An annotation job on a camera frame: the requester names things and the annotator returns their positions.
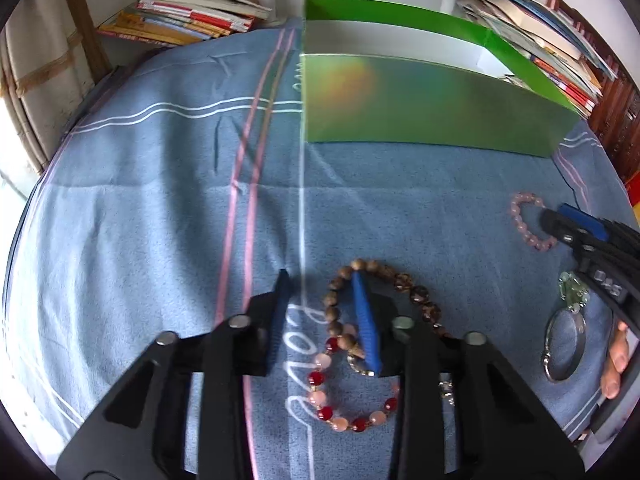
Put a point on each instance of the small stack of books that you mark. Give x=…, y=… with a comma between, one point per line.
x=190, y=15

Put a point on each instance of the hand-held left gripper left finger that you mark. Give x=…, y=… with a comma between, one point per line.
x=279, y=312

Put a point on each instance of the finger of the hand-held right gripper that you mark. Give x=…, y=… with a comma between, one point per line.
x=585, y=220
x=560, y=230

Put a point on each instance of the silver bangle with green charm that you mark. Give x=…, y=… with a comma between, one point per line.
x=575, y=350

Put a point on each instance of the person's right hand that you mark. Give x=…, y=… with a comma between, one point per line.
x=615, y=365

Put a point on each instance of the carved red wooden headboard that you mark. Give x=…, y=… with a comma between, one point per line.
x=620, y=125

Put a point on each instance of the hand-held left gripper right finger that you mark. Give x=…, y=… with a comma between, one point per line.
x=365, y=320

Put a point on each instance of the blue striped bedsheet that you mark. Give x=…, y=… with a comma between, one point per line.
x=150, y=210

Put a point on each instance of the yellow and red paper bag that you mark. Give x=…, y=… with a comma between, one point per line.
x=636, y=195

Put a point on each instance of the green cardboard box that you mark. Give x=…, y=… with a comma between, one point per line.
x=425, y=105

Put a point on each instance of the large stack of books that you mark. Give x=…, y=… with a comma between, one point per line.
x=545, y=35

